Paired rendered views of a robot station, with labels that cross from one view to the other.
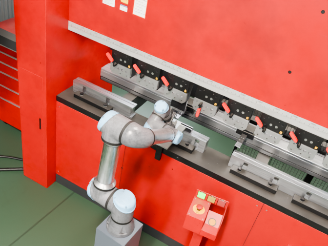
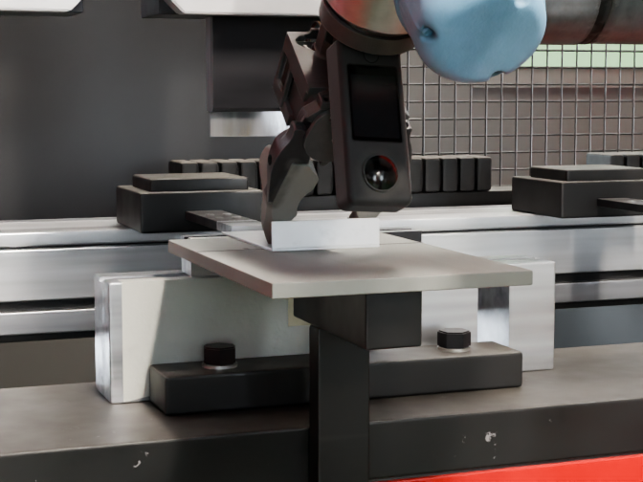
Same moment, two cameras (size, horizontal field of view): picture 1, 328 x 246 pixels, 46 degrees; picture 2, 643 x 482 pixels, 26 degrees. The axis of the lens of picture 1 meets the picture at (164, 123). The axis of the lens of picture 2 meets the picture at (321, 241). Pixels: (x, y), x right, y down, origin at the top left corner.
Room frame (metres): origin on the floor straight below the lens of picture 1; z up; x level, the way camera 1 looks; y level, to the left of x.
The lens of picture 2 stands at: (1.14, 0.64, 1.12)
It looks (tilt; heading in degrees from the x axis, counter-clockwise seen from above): 6 degrees down; 319
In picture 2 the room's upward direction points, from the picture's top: straight up
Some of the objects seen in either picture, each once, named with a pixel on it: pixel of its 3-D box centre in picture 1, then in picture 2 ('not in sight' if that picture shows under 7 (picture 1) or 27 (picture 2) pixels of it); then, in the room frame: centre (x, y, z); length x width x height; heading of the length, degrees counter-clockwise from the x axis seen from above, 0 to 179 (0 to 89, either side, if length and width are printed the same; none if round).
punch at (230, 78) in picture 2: (178, 104); (269, 76); (2.03, -0.07, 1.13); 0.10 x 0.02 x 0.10; 70
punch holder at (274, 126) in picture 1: (271, 126); not in sight; (1.83, -0.60, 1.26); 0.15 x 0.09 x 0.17; 70
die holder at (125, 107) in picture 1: (104, 97); not in sight; (2.22, 0.45, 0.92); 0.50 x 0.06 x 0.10; 70
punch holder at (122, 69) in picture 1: (124, 62); not in sight; (2.18, 0.33, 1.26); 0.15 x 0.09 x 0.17; 70
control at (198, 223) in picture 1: (205, 214); not in sight; (1.53, -0.36, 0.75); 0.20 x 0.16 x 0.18; 77
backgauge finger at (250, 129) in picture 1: (244, 135); (622, 194); (2.03, -0.52, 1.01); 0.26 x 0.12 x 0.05; 160
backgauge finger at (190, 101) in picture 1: (184, 108); (209, 207); (2.18, -0.11, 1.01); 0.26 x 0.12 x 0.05; 160
